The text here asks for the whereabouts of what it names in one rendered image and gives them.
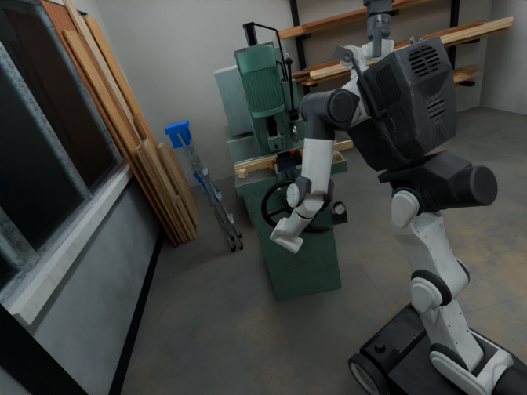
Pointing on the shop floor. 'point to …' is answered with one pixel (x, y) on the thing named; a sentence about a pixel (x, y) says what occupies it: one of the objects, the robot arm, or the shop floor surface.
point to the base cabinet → (298, 288)
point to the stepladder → (179, 139)
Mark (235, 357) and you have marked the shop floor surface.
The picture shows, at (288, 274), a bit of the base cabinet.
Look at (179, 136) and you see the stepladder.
